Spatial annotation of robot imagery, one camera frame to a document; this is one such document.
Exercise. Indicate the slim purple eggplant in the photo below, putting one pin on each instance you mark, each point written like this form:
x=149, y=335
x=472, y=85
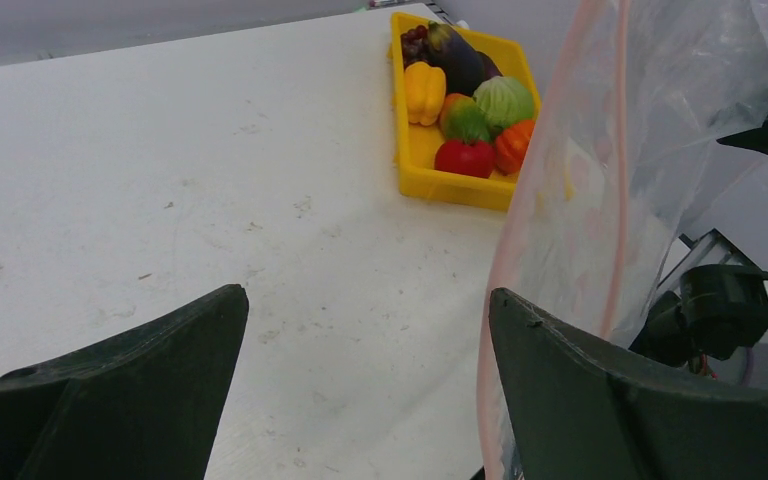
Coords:
x=490, y=69

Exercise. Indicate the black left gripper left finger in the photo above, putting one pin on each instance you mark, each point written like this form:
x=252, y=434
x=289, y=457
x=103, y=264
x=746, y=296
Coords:
x=143, y=404

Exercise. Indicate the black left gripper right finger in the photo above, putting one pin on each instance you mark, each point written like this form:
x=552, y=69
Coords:
x=583, y=408

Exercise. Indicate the orange pumpkin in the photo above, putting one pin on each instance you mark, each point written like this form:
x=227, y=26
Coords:
x=511, y=146

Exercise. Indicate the green cabbage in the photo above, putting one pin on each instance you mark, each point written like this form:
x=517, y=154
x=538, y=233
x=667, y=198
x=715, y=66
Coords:
x=504, y=102

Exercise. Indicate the dark red grape bunch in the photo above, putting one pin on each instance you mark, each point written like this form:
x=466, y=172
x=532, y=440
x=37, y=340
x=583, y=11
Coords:
x=414, y=45

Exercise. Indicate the red tomato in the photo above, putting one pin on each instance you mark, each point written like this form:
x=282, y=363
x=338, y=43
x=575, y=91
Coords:
x=475, y=159

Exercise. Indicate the clear pink-dotted zip bag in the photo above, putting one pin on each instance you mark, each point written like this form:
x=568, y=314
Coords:
x=640, y=93

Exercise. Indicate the yellow bell pepper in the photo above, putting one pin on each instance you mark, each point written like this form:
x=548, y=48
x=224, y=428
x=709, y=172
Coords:
x=425, y=91

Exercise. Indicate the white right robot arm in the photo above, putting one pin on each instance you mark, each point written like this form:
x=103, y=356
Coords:
x=711, y=248

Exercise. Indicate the marker pen on ledge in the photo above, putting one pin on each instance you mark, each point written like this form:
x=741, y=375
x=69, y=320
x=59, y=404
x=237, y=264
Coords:
x=387, y=3

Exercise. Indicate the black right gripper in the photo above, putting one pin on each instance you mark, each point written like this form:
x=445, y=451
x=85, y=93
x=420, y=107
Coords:
x=718, y=309

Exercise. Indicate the green orange mango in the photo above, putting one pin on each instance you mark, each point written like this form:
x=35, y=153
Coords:
x=461, y=119

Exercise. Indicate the large purple eggplant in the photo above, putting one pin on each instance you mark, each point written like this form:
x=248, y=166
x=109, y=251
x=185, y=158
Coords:
x=460, y=62

